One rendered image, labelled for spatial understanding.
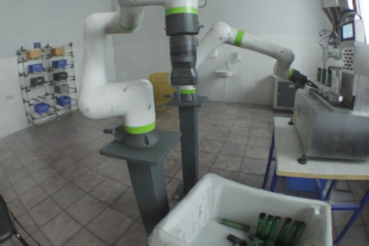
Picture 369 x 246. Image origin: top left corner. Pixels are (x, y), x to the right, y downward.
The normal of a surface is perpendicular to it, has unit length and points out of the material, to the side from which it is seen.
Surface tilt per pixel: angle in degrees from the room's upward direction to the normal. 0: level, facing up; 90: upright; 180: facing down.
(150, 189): 90
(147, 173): 90
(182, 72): 87
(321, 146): 90
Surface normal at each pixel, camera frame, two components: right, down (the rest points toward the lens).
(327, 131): -0.42, 0.27
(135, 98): 0.33, 0.23
